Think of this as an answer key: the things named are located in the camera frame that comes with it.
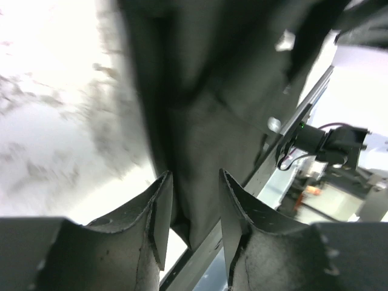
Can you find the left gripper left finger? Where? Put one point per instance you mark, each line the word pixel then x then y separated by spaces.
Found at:
pixel 122 250

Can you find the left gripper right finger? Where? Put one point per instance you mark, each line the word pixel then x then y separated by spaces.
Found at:
pixel 284 254

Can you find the black long sleeve shirt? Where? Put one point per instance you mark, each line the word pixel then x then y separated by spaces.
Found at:
pixel 210 76

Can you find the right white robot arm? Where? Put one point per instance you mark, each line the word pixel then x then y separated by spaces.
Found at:
pixel 339 147

